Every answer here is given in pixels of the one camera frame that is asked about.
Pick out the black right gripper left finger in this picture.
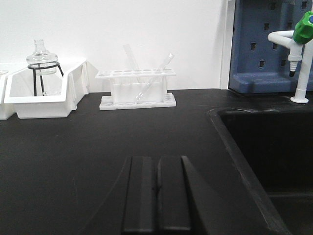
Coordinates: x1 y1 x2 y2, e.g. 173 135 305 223
122 157 157 233

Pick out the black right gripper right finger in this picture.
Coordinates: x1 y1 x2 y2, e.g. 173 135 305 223
157 156 210 232

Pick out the black lab sink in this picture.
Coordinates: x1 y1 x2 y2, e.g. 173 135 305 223
208 109 313 235

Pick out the white test tube rack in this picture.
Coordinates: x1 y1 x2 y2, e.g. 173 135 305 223
95 69 176 110

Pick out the right glass test tube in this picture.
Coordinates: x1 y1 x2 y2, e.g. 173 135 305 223
134 53 174 104

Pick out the glass test tube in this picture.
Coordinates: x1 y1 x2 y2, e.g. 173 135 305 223
134 53 174 104
123 44 140 72

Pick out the blue pegboard drying rack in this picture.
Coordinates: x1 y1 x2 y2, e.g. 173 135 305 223
228 0 313 94

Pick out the white plastic bin with flask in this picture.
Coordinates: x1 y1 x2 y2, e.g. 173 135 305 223
4 58 89 119

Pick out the left glass test tube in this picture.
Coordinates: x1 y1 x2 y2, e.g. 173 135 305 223
123 44 140 72

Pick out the white middle plastic bin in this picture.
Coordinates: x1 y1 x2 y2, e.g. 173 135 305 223
0 62 26 120

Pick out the glass flask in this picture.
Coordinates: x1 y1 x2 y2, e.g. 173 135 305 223
26 39 58 65

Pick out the white lab water tap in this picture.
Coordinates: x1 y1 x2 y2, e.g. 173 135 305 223
268 30 313 104

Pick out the green tap knob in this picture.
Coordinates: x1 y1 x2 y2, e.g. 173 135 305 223
292 11 313 45

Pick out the black wire tripod stand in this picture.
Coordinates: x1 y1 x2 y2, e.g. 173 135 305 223
27 61 64 96

